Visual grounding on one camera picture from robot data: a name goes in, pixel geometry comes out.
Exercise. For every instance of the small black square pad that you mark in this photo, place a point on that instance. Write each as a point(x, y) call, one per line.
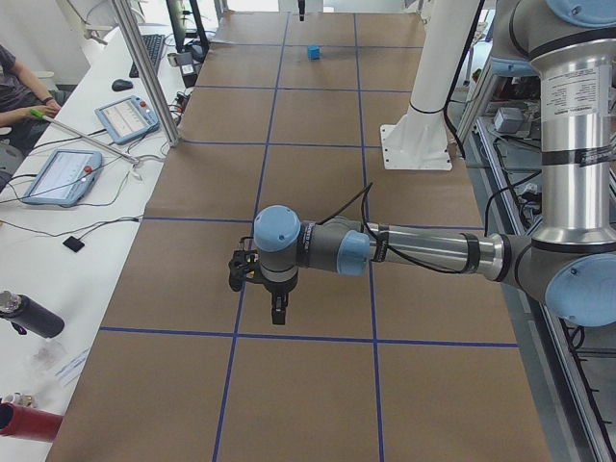
point(73, 243)

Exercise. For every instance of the metal rod green handle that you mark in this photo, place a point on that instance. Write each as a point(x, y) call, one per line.
point(41, 116)

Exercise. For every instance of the blue block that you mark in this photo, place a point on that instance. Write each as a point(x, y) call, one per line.
point(313, 52)

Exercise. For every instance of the aluminium frame rack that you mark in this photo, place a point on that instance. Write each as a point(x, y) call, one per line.
point(554, 202)

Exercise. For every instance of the far blue teach pendant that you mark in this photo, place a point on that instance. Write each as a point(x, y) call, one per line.
point(127, 119)

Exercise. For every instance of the blue teach pendant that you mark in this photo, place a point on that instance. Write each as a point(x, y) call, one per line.
point(66, 176)
point(127, 119)

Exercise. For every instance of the aluminium frame post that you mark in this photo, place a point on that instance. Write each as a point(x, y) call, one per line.
point(132, 37)

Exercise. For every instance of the white camera pedestal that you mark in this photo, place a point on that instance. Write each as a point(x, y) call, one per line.
point(419, 141)

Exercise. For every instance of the black water bottle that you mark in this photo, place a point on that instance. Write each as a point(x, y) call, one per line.
point(26, 315)

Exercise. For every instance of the black keyboard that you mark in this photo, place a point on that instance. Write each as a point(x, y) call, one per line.
point(154, 45)

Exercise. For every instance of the near blue teach pendant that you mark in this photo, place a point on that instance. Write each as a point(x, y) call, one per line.
point(66, 176)

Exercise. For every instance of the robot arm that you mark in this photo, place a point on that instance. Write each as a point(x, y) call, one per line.
point(286, 244)

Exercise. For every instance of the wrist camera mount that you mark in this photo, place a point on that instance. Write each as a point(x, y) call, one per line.
point(242, 264)

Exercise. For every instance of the red cylinder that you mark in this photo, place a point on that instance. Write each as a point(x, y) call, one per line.
point(29, 423)

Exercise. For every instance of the black computer mouse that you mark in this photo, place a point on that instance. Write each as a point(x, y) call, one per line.
point(122, 85)

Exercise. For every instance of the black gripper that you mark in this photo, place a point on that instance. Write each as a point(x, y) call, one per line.
point(276, 287)

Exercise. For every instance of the seated person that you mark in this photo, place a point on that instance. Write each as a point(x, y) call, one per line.
point(22, 91)

